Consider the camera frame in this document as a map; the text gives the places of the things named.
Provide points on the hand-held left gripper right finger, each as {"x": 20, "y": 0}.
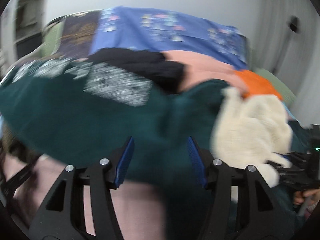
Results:
{"x": 195, "y": 160}

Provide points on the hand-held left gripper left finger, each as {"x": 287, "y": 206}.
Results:
{"x": 125, "y": 162}

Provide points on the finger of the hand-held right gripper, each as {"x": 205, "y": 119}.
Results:
{"x": 290, "y": 170}

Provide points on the dark green printed sweater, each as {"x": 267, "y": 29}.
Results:
{"x": 100, "y": 125}

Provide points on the cream fuzzy garment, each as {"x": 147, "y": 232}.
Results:
{"x": 250, "y": 130}

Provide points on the person's right hand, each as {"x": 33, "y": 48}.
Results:
{"x": 300, "y": 198}

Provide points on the pink dotted bed sheet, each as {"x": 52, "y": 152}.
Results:
{"x": 140, "y": 210}

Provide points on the pink quilted jacket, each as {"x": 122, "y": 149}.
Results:
{"x": 207, "y": 67}

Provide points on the orange puffer jacket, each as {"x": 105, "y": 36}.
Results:
{"x": 257, "y": 82}

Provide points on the black puffer jacket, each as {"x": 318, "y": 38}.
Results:
{"x": 140, "y": 62}

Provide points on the olive brown garment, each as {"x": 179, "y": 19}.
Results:
{"x": 15, "y": 152}

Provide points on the blue printed bed sheet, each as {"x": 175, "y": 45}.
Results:
{"x": 150, "y": 37}

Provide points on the white curtain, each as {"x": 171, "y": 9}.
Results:
{"x": 275, "y": 42}

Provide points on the dark printed cloth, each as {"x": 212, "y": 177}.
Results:
{"x": 77, "y": 35}

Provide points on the black floor lamp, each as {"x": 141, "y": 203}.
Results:
{"x": 295, "y": 25}

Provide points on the white shelf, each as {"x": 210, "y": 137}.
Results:
{"x": 27, "y": 17}

